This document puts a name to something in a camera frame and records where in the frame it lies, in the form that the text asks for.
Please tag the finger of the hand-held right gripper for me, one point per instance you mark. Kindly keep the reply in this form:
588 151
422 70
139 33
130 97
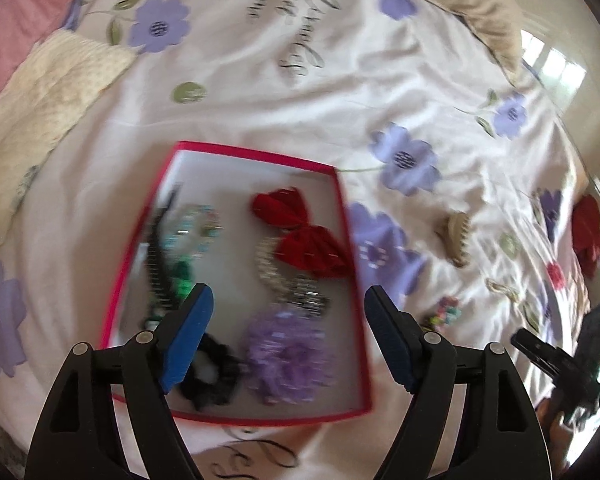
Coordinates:
535 347

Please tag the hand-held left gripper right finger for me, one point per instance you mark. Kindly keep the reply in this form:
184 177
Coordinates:
390 340

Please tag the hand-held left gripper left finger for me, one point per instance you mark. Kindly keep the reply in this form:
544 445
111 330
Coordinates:
187 340

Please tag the black scrunchie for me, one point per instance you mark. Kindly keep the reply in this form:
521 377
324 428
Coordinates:
215 390

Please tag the black hair comb clip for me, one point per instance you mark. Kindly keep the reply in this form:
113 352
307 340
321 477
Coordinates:
157 270

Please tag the purple ribbon scrunchie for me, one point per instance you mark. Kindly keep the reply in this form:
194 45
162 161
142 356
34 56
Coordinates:
285 355

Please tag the silver rhinestone hair clip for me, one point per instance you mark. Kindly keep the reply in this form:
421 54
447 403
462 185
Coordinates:
300 295

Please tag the red fabric bow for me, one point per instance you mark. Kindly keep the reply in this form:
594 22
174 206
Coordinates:
310 250

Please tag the red cardboard box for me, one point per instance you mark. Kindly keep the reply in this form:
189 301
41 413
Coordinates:
220 180

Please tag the beige hair claw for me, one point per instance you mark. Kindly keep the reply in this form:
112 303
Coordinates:
455 240

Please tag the red cloth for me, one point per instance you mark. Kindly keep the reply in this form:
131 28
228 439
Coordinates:
587 230

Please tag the white floral bedsheet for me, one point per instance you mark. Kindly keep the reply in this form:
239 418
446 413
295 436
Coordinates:
330 110

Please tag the cream fluffy pillow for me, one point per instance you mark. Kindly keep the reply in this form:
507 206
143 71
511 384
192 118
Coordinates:
45 100

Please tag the window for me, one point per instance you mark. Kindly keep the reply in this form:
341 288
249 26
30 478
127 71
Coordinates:
555 65

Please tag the beige pillow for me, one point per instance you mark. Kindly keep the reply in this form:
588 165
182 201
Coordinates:
480 10

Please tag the pink quilted blanket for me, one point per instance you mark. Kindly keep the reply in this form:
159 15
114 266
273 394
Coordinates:
20 10

